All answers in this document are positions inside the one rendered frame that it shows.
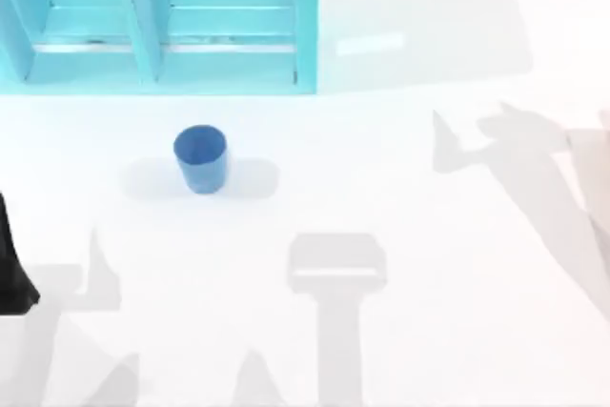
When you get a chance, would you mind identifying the blue cup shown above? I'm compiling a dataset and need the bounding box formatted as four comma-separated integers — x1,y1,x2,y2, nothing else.
173,124,228,196

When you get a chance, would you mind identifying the light blue rack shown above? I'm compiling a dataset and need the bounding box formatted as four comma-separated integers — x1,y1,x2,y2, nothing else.
0,0,320,96

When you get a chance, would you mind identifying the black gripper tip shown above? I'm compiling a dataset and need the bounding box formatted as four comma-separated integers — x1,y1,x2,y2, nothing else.
0,192,41,316

